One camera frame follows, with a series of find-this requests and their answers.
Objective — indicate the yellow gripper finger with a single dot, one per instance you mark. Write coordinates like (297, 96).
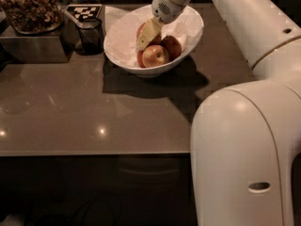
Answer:
(151, 29)

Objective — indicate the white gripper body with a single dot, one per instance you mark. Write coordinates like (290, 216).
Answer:
(164, 8)

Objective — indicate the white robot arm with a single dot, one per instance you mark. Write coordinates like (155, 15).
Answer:
(244, 138)

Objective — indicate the top red-yellow apple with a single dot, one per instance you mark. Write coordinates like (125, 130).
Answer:
(156, 40)

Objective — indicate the red-yellow apple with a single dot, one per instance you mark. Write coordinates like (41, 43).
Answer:
(156, 40)
(154, 56)

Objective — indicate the white slanted bowl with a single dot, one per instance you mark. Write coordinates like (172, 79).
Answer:
(150, 69)

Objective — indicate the right red apple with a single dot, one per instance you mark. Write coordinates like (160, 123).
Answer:
(173, 47)

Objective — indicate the front red-yellow apple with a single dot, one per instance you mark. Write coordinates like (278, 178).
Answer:
(154, 56)

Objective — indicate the small hidden left apple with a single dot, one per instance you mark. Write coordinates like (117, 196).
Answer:
(139, 59)

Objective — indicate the black mesh cup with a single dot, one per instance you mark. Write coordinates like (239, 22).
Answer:
(91, 37)

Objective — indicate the black-white fiducial marker card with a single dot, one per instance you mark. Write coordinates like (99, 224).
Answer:
(83, 12)

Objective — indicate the steel box stand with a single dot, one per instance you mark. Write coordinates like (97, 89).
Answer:
(52, 47)

